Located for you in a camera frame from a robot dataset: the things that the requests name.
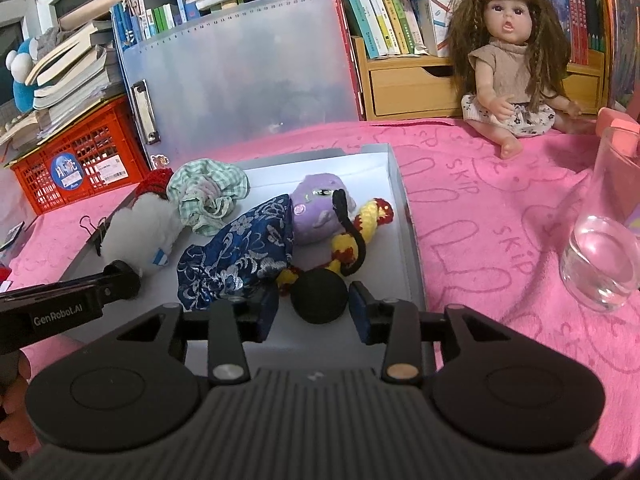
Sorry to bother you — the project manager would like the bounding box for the blue floral fabric pouch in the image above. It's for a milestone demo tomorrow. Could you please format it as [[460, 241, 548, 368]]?
[[176, 193, 296, 311]]

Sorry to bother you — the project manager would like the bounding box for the black round lid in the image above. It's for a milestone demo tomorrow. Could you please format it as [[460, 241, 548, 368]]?
[[291, 269, 348, 324]]

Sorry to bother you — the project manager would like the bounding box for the yellow red crochet snake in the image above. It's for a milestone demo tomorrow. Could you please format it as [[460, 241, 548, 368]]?
[[275, 197, 395, 294]]

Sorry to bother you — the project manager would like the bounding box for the white fluffy pompom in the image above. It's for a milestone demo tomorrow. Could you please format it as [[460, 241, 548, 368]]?
[[101, 193, 183, 276]]

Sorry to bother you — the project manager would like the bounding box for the purple plush toy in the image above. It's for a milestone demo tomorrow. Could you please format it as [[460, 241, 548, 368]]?
[[290, 174, 356, 246]]

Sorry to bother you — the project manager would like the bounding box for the black hair tie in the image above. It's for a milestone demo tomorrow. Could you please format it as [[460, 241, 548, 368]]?
[[331, 187, 369, 276]]

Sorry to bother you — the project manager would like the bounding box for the green checked scrunchie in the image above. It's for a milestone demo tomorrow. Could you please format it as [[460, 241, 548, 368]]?
[[166, 158, 250, 236]]

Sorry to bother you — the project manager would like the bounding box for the red crochet scrunchie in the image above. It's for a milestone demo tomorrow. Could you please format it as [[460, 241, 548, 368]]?
[[134, 168, 174, 200]]

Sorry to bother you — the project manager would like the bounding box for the person left hand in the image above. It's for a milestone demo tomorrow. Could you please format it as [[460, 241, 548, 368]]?
[[0, 352, 40, 455]]

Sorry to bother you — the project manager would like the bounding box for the black binder clip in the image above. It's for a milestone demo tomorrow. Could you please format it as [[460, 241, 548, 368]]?
[[78, 214, 111, 256]]

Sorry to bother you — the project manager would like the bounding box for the grey cardboard box tray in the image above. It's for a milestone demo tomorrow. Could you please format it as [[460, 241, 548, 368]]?
[[60, 143, 428, 376]]

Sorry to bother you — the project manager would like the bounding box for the red plastic basket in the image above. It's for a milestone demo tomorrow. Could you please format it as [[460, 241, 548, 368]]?
[[9, 96, 150, 214]]

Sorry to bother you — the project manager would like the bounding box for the clear glass cup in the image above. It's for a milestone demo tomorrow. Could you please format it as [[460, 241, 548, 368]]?
[[560, 127, 639, 312]]

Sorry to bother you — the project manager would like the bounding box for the stack of books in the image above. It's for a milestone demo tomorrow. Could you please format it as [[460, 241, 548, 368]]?
[[1, 0, 124, 152]]

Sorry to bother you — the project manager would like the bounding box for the blue doraemon plush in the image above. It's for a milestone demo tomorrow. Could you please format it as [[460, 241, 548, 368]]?
[[6, 38, 38, 114]]

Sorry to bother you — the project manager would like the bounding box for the wooden desk drawer organizer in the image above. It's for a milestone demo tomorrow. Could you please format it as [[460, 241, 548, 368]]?
[[352, 36, 605, 122]]

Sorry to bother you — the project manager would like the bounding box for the translucent clipboard folder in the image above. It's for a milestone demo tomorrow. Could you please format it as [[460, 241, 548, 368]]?
[[120, 0, 360, 169]]

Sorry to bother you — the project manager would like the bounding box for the long haired baby doll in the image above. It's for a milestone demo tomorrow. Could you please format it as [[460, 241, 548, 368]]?
[[447, 0, 592, 159]]

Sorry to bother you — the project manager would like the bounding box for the row of upright books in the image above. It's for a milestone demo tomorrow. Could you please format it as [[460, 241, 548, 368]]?
[[109, 0, 640, 111]]

